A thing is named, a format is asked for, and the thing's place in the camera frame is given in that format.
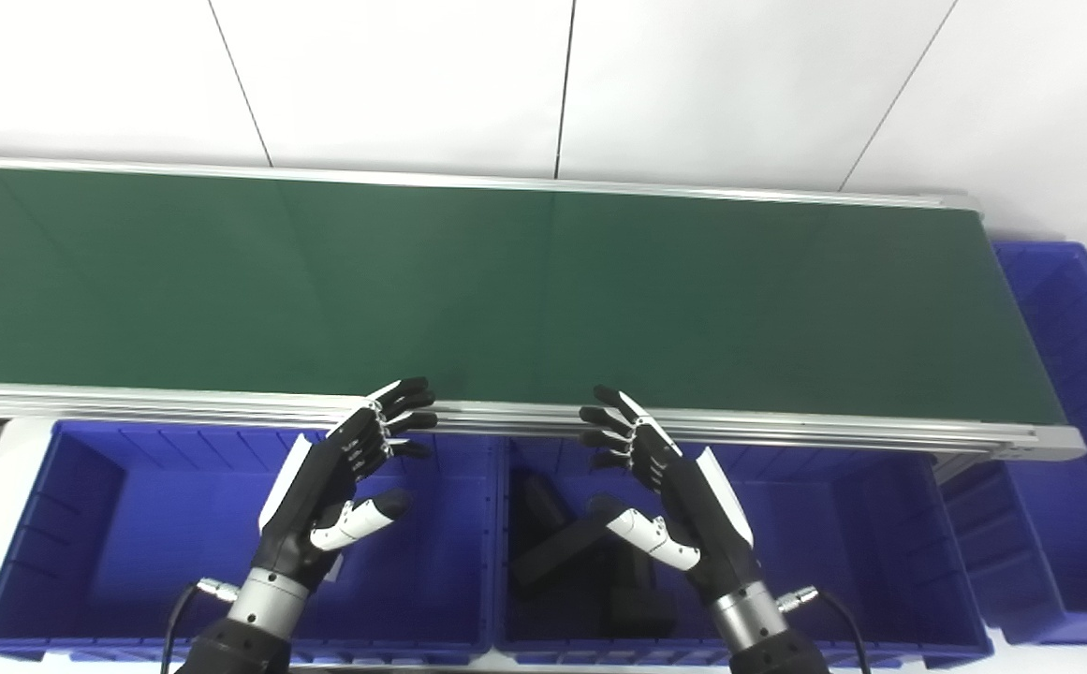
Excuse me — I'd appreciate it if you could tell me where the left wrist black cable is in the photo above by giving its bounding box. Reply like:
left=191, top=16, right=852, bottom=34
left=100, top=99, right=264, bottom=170
left=161, top=578, right=242, bottom=674

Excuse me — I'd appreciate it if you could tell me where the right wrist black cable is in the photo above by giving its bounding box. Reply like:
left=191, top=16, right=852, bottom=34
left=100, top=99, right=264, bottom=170
left=777, top=585, right=872, bottom=674

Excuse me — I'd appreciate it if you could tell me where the blue plastic bin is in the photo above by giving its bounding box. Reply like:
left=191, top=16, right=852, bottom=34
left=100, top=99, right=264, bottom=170
left=941, top=242, right=1087, bottom=647
left=492, top=435, right=995, bottom=667
left=0, top=419, right=497, bottom=664

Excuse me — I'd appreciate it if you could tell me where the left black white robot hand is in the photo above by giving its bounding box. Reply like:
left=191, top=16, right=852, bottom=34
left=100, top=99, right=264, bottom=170
left=257, top=377, right=438, bottom=593

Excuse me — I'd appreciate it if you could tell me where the long black block part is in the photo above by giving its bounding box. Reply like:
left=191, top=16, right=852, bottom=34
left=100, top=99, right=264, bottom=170
left=510, top=520, right=614, bottom=591

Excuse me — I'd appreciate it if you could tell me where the green conveyor belt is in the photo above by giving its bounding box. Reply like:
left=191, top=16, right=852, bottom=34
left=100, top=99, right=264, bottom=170
left=0, top=167, right=1066, bottom=427
left=0, top=154, right=1087, bottom=483

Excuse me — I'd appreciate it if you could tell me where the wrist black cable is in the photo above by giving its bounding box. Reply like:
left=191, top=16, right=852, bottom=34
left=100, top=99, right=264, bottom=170
left=777, top=585, right=872, bottom=674
left=161, top=578, right=242, bottom=674

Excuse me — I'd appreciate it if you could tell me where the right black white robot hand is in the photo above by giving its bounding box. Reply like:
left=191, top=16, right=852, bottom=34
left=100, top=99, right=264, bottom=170
left=579, top=385, right=764, bottom=605

